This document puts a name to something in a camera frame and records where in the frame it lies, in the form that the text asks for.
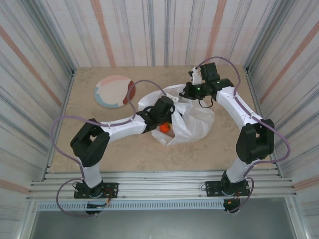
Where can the black base connector block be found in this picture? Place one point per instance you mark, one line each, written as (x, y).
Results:
(231, 206)
(96, 207)

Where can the round pastel patterned plate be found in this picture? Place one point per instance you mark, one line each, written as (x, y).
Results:
(112, 92)

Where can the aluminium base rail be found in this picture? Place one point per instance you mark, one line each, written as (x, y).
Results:
(159, 184)

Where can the grey metal panel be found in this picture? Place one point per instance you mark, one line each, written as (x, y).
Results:
(159, 226)

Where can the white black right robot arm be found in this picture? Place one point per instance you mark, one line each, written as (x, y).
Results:
(236, 107)

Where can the aluminium side rail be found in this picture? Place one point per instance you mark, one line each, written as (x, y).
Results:
(70, 84)
(251, 84)

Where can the white plastic bag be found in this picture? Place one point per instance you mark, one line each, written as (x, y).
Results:
(194, 124)

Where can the small red-orange fruit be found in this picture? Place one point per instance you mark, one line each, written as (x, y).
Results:
(165, 128)

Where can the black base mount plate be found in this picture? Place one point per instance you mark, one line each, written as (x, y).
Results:
(211, 189)
(112, 189)

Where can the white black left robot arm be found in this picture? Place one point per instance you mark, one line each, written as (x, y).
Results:
(124, 127)

